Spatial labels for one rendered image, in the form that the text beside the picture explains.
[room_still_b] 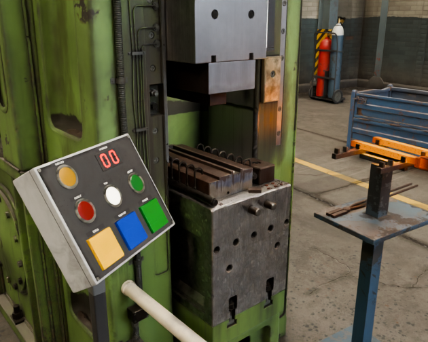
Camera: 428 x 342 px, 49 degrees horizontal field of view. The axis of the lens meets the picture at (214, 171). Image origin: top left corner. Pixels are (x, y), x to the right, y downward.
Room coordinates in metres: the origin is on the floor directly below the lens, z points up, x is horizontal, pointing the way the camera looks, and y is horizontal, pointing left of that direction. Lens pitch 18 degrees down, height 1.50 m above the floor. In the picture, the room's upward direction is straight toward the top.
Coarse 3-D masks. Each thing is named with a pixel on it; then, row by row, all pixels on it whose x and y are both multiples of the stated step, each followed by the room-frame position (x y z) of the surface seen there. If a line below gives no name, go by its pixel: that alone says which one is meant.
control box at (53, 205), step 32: (64, 160) 1.00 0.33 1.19; (96, 160) 1.08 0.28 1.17; (128, 160) 1.17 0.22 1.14; (32, 192) 0.93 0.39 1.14; (64, 192) 0.94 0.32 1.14; (96, 192) 1.02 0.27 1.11; (128, 192) 1.10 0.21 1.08; (64, 224) 0.90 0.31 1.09; (96, 224) 0.96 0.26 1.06; (64, 256) 0.90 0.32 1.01; (128, 256) 0.97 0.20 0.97
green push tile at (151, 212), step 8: (152, 200) 1.14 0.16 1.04; (144, 208) 1.10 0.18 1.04; (152, 208) 1.12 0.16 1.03; (160, 208) 1.15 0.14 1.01; (144, 216) 1.09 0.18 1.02; (152, 216) 1.10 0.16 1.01; (160, 216) 1.13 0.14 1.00; (152, 224) 1.09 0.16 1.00; (160, 224) 1.11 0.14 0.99; (152, 232) 1.08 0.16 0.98
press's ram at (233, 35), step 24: (168, 0) 1.51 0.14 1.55; (192, 0) 1.42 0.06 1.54; (216, 0) 1.46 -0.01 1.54; (240, 0) 1.53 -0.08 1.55; (264, 0) 1.59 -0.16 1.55; (168, 24) 1.51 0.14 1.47; (192, 24) 1.42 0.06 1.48; (216, 24) 1.46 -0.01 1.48; (240, 24) 1.53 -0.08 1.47; (264, 24) 1.59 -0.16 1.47; (168, 48) 1.51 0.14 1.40; (192, 48) 1.42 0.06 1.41; (216, 48) 1.46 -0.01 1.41; (240, 48) 1.53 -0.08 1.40; (264, 48) 1.60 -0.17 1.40
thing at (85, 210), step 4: (80, 204) 0.95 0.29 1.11; (84, 204) 0.96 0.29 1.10; (88, 204) 0.97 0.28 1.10; (80, 208) 0.95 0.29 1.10; (84, 208) 0.96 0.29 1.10; (88, 208) 0.96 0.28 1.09; (92, 208) 0.97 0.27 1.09; (80, 212) 0.94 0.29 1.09; (84, 212) 0.95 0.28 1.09; (88, 212) 0.96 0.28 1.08; (92, 212) 0.97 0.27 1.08; (84, 216) 0.94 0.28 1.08; (88, 216) 0.95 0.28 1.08; (92, 216) 0.96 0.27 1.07
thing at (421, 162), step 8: (352, 144) 1.85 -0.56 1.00; (360, 144) 1.81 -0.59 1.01; (368, 144) 1.79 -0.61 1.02; (376, 152) 1.74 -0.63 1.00; (384, 152) 1.71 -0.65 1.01; (392, 152) 1.68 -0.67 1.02; (400, 152) 1.68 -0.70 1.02; (408, 160) 1.62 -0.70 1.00; (416, 160) 1.58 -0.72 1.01; (424, 160) 1.58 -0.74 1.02; (424, 168) 1.57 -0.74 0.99
